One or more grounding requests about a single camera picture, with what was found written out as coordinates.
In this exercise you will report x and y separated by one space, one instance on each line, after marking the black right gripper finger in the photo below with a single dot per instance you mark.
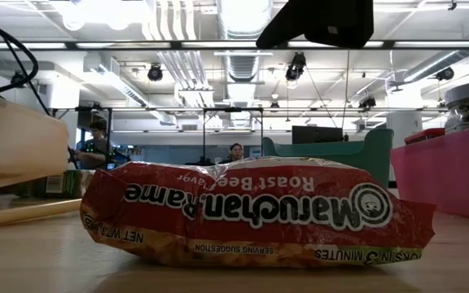
332 20

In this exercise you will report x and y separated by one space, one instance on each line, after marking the green plastic bin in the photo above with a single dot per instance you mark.
360 163

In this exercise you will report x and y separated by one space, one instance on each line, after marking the person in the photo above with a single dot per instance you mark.
96 146
236 151

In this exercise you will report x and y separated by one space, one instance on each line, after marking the silver round ventilation duct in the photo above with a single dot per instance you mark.
242 69

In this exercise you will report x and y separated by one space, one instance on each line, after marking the orange plastic tray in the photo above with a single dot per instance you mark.
14 146

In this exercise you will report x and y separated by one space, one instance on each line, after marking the black background workstation frame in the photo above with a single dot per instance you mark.
109 122
204 130

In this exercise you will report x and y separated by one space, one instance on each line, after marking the black aluminium rig frame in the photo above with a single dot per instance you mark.
137 45

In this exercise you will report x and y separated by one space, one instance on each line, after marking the white rectangular ceiling duct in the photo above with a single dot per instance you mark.
108 69

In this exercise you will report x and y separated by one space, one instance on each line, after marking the white pillar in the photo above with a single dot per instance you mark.
405 122

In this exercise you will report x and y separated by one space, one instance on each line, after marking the black monitor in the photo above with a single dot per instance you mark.
316 134

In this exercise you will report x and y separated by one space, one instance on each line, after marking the black ceiling spotlight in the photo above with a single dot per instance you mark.
445 73
155 73
19 79
295 67
367 102
274 106

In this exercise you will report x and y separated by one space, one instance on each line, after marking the green-label herb jar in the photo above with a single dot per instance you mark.
75 183

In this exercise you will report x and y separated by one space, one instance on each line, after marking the pink plastic tray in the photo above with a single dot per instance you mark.
442 175

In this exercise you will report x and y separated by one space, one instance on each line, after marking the red box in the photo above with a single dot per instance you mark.
423 135

